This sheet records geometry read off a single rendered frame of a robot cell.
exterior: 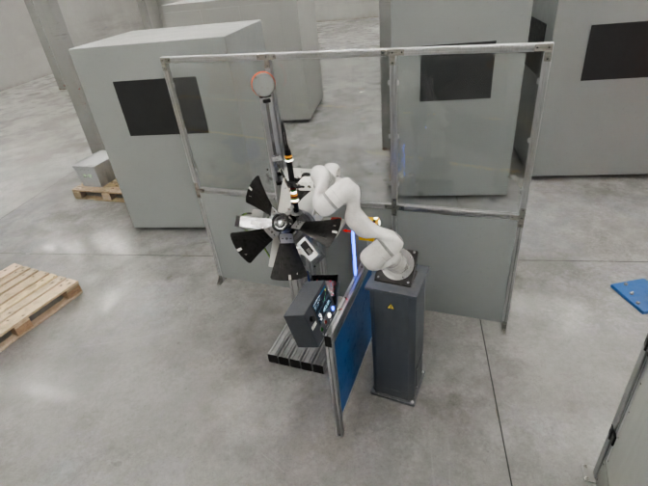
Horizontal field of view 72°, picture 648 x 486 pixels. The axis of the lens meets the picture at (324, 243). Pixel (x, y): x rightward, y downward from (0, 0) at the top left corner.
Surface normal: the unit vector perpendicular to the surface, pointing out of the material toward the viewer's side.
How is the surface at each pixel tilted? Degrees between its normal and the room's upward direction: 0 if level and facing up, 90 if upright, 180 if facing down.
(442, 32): 90
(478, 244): 90
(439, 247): 90
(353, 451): 0
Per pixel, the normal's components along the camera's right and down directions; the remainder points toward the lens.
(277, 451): -0.09, -0.84
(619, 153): -0.16, 0.54
